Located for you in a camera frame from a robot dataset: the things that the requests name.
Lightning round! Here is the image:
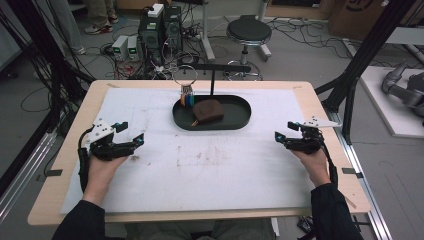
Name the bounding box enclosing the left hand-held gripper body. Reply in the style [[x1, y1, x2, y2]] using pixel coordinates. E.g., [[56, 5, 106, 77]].
[[83, 116, 135, 162]]

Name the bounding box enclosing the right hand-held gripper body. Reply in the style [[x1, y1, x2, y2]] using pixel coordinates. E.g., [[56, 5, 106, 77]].
[[284, 115, 343, 155]]

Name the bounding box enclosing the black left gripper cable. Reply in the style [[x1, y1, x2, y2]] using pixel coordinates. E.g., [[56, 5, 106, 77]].
[[77, 124, 96, 194]]

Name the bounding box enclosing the black oval tray with hanger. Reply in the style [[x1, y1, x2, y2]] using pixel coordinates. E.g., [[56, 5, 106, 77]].
[[172, 62, 252, 132]]

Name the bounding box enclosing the key ring with coloured tags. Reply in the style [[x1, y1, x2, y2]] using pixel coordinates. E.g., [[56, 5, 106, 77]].
[[171, 64, 199, 108]]

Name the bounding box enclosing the black computer tower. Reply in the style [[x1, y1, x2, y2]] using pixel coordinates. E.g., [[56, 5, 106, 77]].
[[163, 5, 184, 55], [137, 12, 165, 65]]

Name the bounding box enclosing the black round stool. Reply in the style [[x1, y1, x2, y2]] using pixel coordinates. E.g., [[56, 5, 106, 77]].
[[225, 14, 273, 82]]

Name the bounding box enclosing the brown pouch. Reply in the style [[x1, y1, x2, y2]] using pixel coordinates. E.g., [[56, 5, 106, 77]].
[[190, 98, 225, 127]]

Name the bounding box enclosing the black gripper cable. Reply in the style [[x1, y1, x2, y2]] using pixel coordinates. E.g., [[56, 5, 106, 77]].
[[77, 124, 96, 194], [314, 128, 340, 188]]

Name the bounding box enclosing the person's right hand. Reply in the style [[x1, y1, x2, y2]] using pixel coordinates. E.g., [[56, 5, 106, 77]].
[[289, 148, 332, 188]]

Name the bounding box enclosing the white table leg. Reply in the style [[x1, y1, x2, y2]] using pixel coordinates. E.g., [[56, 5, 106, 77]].
[[199, 0, 217, 63]]

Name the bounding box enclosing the cardboard box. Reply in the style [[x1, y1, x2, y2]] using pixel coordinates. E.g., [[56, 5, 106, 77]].
[[327, 0, 424, 42]]

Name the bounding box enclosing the grey power supply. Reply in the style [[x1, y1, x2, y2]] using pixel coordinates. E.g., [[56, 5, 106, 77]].
[[127, 35, 141, 62], [111, 34, 130, 62]]

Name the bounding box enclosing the person's left hand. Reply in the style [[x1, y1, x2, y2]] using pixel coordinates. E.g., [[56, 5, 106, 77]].
[[82, 154, 130, 202]]

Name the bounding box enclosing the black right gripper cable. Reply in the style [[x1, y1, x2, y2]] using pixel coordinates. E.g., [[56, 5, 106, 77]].
[[314, 128, 340, 188]]

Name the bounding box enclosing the aluminium rail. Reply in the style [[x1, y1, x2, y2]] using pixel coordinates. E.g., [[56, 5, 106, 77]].
[[0, 131, 58, 223], [332, 124, 395, 240]]

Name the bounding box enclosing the white box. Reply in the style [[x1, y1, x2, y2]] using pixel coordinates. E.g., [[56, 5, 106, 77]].
[[146, 3, 165, 19]]

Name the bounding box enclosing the black frame stand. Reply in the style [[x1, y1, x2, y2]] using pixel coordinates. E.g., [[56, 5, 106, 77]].
[[0, 0, 96, 138], [314, 0, 419, 145]]

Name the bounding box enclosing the white table mat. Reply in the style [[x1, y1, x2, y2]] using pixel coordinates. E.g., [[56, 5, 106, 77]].
[[59, 87, 318, 215]]

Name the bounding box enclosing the white platform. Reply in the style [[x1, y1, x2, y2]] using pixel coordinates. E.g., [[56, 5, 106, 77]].
[[359, 65, 424, 140]]

